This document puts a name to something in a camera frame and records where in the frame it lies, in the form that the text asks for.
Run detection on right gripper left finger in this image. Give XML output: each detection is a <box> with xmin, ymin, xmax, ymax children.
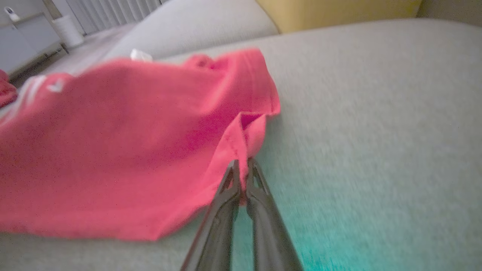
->
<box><xmin>181</xmin><ymin>160</ymin><xmax>241</xmax><ymax>271</ymax></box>

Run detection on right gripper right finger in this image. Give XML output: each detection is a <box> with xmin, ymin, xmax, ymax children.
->
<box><xmin>246</xmin><ymin>158</ymin><xmax>304</xmax><ymax>271</ymax></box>

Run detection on red white-striped shorts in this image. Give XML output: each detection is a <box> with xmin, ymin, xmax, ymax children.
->
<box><xmin>0</xmin><ymin>48</ymin><xmax>281</xmax><ymax>241</ymax></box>

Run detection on grey fabric sofa seat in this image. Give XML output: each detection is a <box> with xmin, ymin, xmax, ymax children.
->
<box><xmin>0</xmin><ymin>19</ymin><xmax>482</xmax><ymax>271</ymax></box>

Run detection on grey sofa back cushion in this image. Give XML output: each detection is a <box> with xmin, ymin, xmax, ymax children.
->
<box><xmin>102</xmin><ymin>0</ymin><xmax>279</xmax><ymax>61</ymax></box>
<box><xmin>416</xmin><ymin>0</ymin><xmax>482</xmax><ymax>27</ymax></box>

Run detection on yellow sofa cushion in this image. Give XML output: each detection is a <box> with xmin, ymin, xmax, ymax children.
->
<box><xmin>256</xmin><ymin>0</ymin><xmax>422</xmax><ymax>33</ymax></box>

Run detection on white ribbed radiator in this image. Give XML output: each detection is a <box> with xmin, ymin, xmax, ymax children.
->
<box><xmin>51</xmin><ymin>0</ymin><xmax>166</xmax><ymax>36</ymax></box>

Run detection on white cylindrical bin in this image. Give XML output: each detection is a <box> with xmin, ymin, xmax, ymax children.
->
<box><xmin>52</xmin><ymin>15</ymin><xmax>84</xmax><ymax>48</ymax></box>

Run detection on red garment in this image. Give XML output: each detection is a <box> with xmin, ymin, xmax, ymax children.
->
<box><xmin>0</xmin><ymin>70</ymin><xmax>18</xmax><ymax>108</ymax></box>

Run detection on white cabinet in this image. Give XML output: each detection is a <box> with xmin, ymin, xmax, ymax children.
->
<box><xmin>0</xmin><ymin>0</ymin><xmax>64</xmax><ymax>76</ymax></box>

